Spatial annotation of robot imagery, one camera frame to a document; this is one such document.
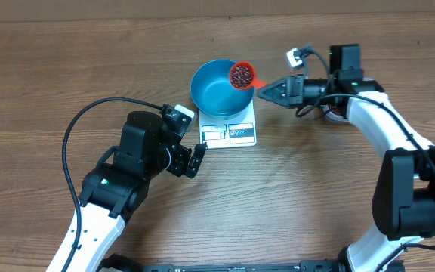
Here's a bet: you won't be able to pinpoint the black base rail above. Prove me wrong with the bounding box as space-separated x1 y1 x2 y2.
96 253 406 272

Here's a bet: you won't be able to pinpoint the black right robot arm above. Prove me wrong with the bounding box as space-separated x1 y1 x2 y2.
258 44 435 271

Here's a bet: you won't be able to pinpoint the red adzuki beans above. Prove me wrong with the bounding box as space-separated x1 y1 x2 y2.
329 106 341 116

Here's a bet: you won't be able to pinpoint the clear plastic food container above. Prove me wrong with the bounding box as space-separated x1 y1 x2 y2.
322 105 349 125

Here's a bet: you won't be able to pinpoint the red scoop blue handle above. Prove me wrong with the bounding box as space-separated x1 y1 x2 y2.
229 62 267 90

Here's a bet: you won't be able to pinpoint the teal plastic bowl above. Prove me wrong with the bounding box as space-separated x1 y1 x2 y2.
190 59 254 119

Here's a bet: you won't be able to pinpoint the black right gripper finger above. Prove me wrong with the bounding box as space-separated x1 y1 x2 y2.
262 95 290 108
258 77 288 99

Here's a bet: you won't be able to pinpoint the white digital kitchen scale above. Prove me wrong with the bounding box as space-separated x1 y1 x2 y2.
199 102 258 150

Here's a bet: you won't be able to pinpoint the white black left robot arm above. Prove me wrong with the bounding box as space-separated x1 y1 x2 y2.
48 105 207 271

